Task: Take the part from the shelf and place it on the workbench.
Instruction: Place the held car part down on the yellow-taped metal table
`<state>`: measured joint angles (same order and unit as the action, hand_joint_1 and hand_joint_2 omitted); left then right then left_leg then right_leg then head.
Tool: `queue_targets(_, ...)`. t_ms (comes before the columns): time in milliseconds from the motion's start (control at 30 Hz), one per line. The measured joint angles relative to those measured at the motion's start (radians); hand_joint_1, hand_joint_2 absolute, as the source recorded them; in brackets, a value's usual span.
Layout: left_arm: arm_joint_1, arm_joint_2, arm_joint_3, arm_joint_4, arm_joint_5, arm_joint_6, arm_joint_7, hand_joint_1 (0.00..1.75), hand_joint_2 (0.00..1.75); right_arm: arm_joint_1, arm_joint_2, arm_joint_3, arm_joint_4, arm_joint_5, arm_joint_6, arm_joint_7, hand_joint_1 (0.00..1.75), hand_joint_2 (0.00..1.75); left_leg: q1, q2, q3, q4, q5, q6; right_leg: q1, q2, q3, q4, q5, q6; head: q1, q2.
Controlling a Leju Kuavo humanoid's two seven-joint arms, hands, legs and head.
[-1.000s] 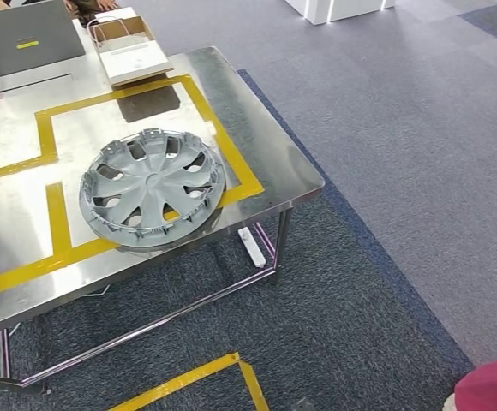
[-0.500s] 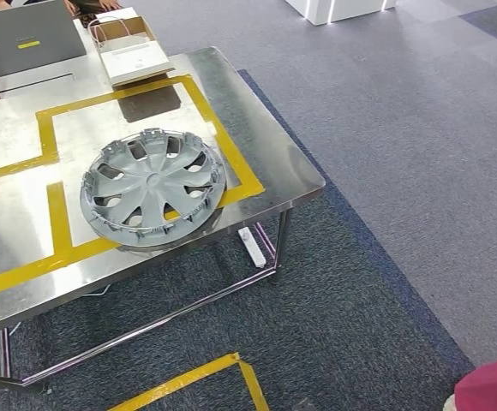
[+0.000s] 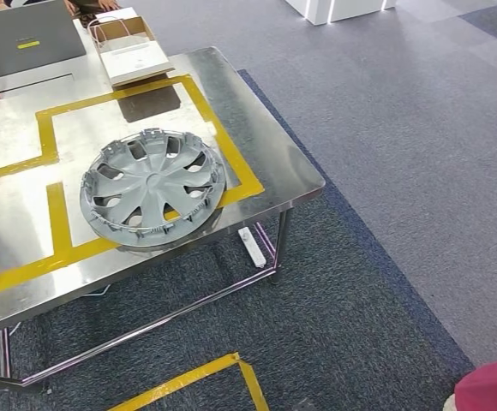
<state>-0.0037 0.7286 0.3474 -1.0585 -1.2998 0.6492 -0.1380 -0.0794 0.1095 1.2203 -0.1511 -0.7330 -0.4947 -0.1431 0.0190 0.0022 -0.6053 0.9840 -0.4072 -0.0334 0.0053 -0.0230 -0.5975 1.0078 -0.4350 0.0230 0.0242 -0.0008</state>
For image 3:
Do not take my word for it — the grey laptop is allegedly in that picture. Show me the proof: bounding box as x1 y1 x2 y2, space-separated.
0 0 88 80

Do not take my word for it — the white power strip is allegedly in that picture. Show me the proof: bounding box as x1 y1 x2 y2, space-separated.
237 226 268 270

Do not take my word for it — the grey wheel hubcap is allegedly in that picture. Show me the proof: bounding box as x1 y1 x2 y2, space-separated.
79 128 227 249

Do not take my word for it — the white display plinth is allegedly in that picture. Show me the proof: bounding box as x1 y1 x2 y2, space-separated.
283 0 398 27

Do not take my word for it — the person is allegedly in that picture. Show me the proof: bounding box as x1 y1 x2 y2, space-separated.
442 355 497 411
0 0 122 28

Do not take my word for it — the stainless steel workbench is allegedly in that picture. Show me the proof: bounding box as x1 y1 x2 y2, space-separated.
0 46 327 396

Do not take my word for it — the white paper bag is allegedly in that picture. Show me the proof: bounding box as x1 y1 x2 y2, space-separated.
87 6 175 88

